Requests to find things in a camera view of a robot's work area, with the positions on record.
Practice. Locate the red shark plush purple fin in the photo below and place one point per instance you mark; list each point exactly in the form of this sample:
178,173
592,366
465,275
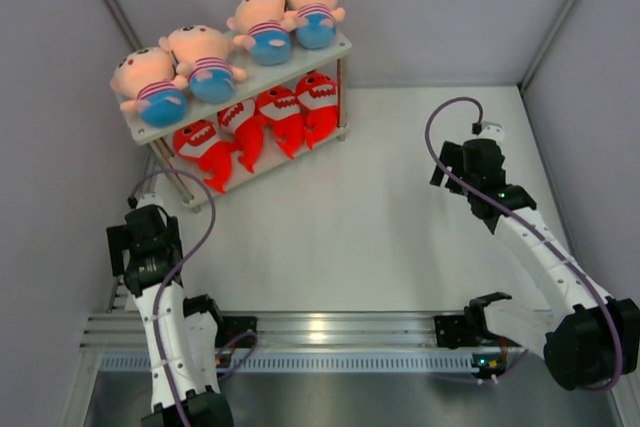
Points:
200,143

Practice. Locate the boy doll plush striped shirt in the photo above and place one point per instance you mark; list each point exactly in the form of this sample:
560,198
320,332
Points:
316,21
150,88
263,30
202,55

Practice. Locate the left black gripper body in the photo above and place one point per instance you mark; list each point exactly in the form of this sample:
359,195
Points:
131,251

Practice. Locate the aluminium front rail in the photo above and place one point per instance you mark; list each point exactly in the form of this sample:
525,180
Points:
122,330

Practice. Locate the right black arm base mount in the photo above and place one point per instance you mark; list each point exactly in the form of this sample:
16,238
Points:
457,331

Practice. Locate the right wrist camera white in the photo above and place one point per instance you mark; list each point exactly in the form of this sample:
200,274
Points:
489,130

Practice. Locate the red shark plush toy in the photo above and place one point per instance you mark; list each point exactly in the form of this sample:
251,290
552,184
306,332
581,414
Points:
281,111
317,95
246,126

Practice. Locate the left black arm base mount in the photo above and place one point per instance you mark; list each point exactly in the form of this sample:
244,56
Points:
235,329

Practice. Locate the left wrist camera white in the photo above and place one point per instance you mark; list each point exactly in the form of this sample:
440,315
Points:
144,200

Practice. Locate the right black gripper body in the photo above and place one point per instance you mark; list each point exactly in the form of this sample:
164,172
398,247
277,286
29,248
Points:
457,190

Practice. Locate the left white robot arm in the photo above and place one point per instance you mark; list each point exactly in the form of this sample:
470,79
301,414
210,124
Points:
180,337

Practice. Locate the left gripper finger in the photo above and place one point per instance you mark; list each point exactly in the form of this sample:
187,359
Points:
118,239
171,235

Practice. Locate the slotted cable duct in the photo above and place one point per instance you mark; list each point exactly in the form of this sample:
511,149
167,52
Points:
264,361

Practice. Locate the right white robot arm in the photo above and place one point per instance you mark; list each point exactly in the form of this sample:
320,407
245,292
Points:
587,338

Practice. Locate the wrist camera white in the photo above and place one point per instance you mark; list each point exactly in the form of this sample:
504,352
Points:
489,130
144,200

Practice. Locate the white two-tier wooden shelf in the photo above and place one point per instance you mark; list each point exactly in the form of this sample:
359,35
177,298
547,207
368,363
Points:
260,78

